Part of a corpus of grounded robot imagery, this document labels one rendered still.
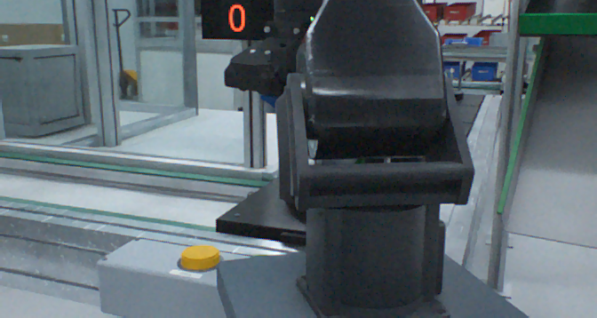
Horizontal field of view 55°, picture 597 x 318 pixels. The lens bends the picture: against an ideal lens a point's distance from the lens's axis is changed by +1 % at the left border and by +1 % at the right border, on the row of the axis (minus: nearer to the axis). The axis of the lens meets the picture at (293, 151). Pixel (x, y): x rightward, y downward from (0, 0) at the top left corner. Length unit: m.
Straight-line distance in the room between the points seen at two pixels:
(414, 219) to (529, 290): 0.55
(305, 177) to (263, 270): 0.11
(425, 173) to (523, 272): 0.61
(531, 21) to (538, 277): 0.39
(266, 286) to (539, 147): 0.43
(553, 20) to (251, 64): 0.29
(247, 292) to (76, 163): 0.80
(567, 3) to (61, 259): 0.65
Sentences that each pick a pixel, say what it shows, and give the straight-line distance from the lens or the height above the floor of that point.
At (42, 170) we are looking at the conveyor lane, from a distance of 1.15.
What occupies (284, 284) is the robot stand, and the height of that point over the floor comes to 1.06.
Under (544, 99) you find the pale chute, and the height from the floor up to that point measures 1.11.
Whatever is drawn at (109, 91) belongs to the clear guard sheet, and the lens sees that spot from 1.09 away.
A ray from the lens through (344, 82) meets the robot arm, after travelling 0.28.
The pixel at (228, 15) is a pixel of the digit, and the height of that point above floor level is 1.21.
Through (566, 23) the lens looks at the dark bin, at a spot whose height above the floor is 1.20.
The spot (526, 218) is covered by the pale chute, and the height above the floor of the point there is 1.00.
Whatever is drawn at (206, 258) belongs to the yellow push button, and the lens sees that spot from 0.59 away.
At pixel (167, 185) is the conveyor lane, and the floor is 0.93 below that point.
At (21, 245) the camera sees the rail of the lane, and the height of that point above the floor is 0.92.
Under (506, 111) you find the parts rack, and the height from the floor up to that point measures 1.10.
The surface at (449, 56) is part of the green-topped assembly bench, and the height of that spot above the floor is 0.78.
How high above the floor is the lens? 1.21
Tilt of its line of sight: 14 degrees down
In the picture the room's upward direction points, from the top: straight up
